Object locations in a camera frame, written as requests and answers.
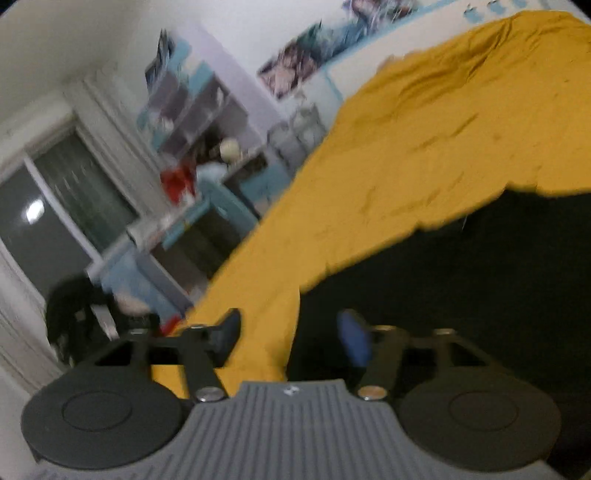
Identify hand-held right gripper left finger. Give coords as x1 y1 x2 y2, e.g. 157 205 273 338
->
95 308 242 403

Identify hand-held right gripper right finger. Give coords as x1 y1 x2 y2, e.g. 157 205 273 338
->
337 309 498 401

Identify black garment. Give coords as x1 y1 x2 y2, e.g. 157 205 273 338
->
286 187 591 416

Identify blue and white desk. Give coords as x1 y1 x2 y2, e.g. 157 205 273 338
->
87 178 298 319

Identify red cloth item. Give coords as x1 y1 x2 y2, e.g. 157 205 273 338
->
160 164 197 204

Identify white round ball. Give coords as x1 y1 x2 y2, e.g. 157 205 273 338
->
219 138 242 164

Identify window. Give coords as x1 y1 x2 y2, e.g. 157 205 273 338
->
0 131 139 298

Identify yellow blanket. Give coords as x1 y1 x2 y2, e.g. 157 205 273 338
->
152 10 591 400

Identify clear storage boxes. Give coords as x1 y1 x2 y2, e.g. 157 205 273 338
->
267 105 334 169

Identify white and blue shelf unit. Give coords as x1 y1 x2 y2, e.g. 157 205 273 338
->
136 28 271 155

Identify white curtain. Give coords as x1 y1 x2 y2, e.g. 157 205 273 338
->
65 69 160 217

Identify wall poster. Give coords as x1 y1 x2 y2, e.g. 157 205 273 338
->
257 18 365 100
344 0 419 31

